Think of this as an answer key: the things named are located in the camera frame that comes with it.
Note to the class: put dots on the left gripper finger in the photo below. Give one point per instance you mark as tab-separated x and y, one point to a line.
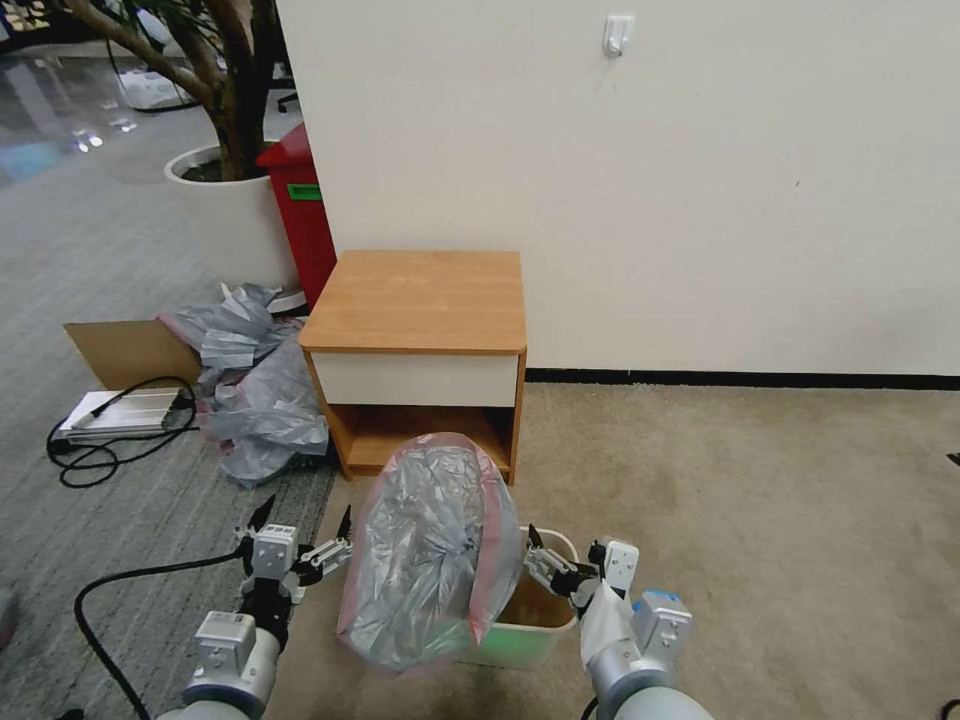
330	553
253	525

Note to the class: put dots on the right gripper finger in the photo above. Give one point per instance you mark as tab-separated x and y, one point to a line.
551	562

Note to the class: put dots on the grey garbage bag pink rim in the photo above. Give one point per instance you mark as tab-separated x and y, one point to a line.
427	555

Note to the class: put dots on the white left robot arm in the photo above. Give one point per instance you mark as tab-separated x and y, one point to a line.
225	660

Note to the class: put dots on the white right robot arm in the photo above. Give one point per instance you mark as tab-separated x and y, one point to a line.
637	675

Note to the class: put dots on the white trash can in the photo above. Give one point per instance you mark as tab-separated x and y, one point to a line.
525	637

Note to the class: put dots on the pile of grey garbage bags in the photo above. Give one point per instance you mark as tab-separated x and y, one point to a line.
255	390

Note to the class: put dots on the silver flat metal device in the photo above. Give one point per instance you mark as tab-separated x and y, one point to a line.
124	411

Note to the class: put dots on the brown cardboard sheet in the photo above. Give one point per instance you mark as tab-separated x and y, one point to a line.
127	352

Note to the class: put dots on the wooden nightstand white drawer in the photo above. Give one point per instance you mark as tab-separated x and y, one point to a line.
420	315

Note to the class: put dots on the white round plant pot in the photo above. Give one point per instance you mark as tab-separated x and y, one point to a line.
240	225

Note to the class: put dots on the red bin green label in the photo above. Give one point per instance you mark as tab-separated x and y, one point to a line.
304	217

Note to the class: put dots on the brown tree trunk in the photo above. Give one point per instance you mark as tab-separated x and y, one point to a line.
232	105

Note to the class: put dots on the white background box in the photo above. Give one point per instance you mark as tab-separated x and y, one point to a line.
154	90

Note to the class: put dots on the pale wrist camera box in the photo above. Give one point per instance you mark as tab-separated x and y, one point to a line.
621	566
274	551

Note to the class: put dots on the white wall hook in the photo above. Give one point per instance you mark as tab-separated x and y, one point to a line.
615	34

